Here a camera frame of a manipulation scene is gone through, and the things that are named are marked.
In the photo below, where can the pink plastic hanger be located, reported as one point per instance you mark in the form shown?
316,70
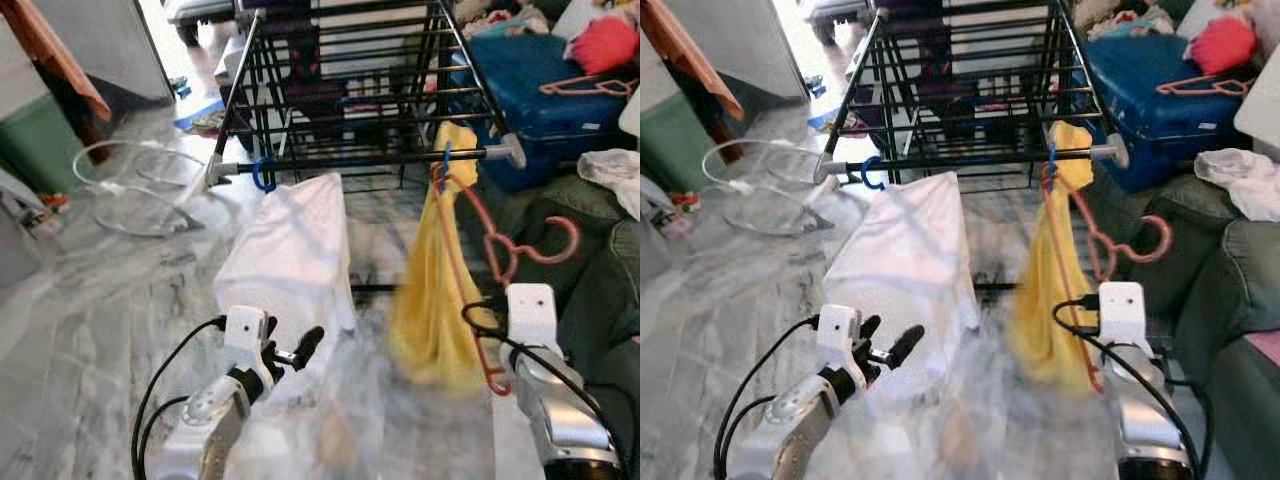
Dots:
1105,245
1200,88
590,88
497,245

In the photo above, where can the blue plastic hanger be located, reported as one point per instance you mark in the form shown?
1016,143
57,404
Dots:
444,160
870,180
262,180
1052,158

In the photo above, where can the white shirt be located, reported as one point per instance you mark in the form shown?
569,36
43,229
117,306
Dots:
290,250
905,250

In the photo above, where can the yellow shirt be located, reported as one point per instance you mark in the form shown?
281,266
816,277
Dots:
430,300
1050,300

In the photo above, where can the black metal drying rack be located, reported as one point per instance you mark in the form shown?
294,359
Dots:
350,160
960,162

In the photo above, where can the blue door mat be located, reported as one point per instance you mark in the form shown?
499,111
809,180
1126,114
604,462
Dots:
825,115
200,118

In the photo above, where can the small colourful carton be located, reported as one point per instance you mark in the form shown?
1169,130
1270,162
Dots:
52,205
685,203

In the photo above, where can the purple chair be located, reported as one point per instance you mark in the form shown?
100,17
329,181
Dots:
940,95
315,95

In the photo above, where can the green plastic bin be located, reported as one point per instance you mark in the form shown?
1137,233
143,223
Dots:
670,150
35,150

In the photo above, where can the grey plastic laundry bin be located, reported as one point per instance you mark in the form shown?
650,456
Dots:
18,240

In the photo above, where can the dark green sofa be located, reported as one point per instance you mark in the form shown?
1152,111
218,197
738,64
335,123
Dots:
1230,280
590,320

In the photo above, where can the crumpled white cloth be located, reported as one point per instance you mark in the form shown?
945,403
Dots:
1240,180
612,175

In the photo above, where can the white car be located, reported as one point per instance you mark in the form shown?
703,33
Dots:
200,15
835,12

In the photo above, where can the white plastic storage box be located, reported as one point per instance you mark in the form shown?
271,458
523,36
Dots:
630,110
1260,110

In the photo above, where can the brown wooden board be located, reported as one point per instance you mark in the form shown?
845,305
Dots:
50,50
690,50

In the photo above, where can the blue suitcase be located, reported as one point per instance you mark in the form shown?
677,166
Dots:
530,90
1150,100

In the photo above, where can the pink seat cover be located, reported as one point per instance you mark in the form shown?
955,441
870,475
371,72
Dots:
1262,348

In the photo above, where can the red fluffy cushion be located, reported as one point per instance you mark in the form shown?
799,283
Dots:
605,45
1222,45

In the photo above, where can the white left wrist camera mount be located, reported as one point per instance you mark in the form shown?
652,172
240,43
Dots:
243,335
838,333

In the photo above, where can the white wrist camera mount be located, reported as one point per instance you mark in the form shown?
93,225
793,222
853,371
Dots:
243,335
838,333
1122,312
532,315

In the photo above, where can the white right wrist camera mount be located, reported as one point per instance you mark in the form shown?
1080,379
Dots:
1122,312
532,315

